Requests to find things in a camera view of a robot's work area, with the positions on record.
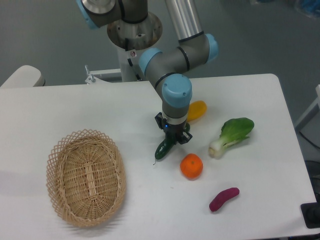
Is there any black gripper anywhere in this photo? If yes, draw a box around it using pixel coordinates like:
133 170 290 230
154 112 193 145

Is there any green cucumber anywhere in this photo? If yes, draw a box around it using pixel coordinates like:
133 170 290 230
154 123 191 165

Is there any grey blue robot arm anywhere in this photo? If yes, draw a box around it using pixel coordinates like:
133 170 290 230
77 0 219 144

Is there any orange tangerine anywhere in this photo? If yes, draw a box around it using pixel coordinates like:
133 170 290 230
179 153 204 180

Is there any green bok choy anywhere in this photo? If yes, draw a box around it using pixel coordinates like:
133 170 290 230
208 117 255 159

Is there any purple sweet potato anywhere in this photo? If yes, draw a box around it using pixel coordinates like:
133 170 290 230
209 187 240 212

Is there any woven wicker basket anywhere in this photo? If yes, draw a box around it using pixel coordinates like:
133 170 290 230
46 129 126 228

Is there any white chair armrest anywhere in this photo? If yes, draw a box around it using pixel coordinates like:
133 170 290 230
0 65 46 89

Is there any black device at table edge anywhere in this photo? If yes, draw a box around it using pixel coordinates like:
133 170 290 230
300 202 320 229

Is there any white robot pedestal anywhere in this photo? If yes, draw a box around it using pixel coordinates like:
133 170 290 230
84 12 163 85

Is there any black cable on pedestal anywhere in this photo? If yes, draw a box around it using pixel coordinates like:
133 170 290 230
123 37 143 82

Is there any black cable right side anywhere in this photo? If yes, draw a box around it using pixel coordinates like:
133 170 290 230
298 129 320 148

